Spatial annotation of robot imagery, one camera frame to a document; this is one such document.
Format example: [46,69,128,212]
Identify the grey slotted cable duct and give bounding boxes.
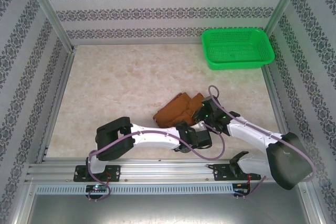
[35,184,234,195]

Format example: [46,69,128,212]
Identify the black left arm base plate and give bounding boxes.
[73,165,122,183]

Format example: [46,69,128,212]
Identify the long aluminium mounting rail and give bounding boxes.
[25,157,312,183]

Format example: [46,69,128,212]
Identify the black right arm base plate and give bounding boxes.
[213,163,262,182]

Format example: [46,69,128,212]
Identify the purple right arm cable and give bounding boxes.
[208,85,317,200]

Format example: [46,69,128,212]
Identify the green plastic mesh basket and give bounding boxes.
[201,27,276,71]

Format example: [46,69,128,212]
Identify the brown long pants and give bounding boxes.
[153,92,208,129]

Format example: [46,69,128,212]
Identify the thin aluminium table edge rail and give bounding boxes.
[70,39,205,47]

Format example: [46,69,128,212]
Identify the small lit controller board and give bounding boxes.
[86,184,108,193]
[233,183,250,193]

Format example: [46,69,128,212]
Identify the grey sheet metal panel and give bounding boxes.
[12,182,323,224]

